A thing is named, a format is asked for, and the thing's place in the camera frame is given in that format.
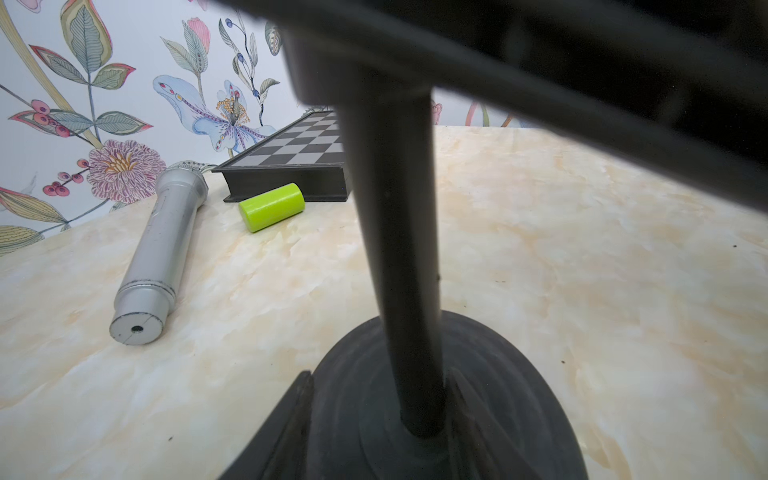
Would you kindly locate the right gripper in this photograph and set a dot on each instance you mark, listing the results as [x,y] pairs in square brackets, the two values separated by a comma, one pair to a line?
[676,87]

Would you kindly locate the black stand pole with clip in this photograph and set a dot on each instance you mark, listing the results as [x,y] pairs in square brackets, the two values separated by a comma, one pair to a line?
[386,129]

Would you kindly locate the black round stand base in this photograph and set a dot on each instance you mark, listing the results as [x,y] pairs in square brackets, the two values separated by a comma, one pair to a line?
[342,420]

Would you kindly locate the silver microphone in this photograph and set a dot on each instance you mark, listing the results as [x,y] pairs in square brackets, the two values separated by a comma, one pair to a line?
[148,292]

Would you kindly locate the black checkered chess box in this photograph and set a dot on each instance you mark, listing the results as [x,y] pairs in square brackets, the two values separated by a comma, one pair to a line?
[308,152]

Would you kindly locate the green cylinder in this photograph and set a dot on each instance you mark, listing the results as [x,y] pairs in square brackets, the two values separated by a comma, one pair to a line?
[269,208]

